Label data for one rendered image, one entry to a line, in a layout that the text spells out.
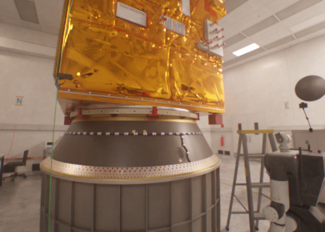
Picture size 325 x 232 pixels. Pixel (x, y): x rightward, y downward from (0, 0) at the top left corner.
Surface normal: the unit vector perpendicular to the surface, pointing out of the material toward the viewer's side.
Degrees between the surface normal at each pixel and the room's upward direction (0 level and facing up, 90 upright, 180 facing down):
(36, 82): 90
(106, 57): 84
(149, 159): 62
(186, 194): 90
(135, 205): 90
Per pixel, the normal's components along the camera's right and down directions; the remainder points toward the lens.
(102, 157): -0.11, -0.58
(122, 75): 0.54, -0.14
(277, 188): -0.81, -0.08
